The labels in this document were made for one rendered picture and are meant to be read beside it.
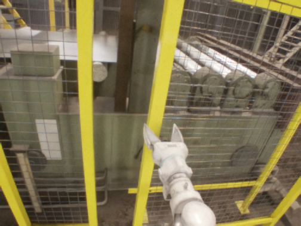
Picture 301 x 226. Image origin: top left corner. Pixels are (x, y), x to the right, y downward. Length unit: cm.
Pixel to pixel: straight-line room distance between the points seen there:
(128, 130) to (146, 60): 64
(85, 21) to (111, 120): 109
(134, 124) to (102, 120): 27
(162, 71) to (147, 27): 78
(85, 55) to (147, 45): 77
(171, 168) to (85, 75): 46
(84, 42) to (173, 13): 31
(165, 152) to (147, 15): 104
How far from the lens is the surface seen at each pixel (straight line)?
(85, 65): 75
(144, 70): 149
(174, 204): 46
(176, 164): 51
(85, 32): 72
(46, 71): 156
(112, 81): 372
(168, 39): 65
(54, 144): 187
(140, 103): 159
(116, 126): 170
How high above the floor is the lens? 172
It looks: 30 degrees down
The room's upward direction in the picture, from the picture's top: 9 degrees clockwise
